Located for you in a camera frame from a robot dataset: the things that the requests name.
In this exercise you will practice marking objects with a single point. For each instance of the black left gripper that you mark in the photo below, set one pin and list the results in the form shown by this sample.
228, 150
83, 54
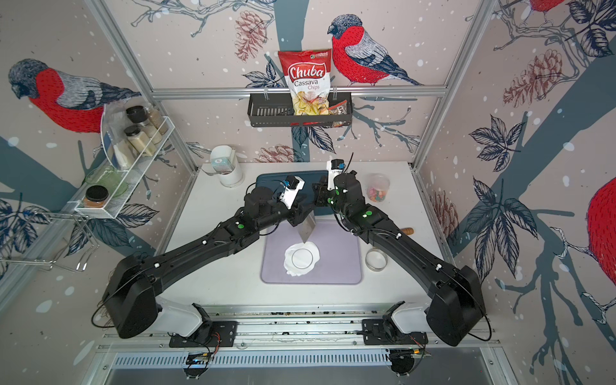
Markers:
297, 215

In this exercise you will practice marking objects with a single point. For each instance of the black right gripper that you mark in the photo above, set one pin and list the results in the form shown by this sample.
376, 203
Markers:
322, 188

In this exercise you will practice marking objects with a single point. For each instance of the lilac silicone mat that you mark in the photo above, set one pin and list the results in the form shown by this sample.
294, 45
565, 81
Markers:
340, 257

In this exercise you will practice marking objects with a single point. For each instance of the metal ring cutter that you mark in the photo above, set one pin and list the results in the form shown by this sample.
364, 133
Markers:
376, 260

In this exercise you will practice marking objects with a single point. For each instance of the white dough lump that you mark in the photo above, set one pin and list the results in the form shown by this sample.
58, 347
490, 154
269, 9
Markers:
287, 263

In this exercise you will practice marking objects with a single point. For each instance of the wooden rolling pin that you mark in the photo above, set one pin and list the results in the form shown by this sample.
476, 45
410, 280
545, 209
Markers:
408, 231

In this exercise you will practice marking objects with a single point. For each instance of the round cut dough wrapper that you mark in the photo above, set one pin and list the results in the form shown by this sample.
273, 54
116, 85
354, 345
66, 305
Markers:
302, 259

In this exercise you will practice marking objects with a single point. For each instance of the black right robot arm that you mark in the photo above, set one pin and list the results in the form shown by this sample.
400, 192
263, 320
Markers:
457, 302

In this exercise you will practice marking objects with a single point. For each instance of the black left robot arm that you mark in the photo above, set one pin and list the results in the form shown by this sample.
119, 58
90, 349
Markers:
132, 296

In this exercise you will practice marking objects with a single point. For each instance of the teal plastic tray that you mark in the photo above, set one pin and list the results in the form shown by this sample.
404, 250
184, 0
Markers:
272, 181

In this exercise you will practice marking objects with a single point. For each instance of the white utensil holder cup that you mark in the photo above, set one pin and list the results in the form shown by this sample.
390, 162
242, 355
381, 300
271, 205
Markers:
231, 180

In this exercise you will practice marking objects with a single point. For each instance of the clear cup with candies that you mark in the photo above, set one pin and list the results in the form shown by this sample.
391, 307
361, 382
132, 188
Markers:
378, 187

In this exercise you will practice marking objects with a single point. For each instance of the teal paper carton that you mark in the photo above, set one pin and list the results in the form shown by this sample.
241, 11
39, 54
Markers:
223, 165

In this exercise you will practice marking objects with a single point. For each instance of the small dark snack packet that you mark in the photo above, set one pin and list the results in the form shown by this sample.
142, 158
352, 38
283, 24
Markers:
339, 109

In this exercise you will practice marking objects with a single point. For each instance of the black lid spice jar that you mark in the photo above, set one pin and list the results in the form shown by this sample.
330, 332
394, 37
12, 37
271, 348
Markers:
138, 115
140, 141

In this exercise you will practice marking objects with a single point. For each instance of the red Chuba chips bag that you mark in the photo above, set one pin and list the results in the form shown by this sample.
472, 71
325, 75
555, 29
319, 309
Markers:
307, 75

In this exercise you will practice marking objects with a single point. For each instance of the green glass bowl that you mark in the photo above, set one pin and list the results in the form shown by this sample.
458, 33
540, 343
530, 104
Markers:
108, 177

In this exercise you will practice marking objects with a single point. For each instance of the short brown powder jar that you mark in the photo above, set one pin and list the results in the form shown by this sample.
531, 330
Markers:
96, 196

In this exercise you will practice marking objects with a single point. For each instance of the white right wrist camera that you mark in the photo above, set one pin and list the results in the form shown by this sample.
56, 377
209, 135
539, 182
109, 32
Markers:
334, 168

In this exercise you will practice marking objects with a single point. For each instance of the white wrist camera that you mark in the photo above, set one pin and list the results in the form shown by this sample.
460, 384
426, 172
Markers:
292, 186
334, 168

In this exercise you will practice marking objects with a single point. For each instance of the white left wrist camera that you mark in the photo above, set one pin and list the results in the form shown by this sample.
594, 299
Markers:
292, 186

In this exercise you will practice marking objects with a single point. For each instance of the black wire wall basket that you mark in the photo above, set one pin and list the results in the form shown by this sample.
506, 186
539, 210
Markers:
278, 110

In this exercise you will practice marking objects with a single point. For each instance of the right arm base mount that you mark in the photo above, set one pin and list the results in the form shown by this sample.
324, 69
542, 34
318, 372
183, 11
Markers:
387, 332

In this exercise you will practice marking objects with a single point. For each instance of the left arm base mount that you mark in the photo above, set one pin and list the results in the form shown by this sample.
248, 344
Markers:
192, 327

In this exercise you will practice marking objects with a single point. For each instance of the clear acrylic wall shelf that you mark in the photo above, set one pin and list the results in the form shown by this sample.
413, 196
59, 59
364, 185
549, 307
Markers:
122, 155

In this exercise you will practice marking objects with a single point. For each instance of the wire wall rack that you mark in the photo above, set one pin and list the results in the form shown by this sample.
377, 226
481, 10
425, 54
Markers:
67, 243

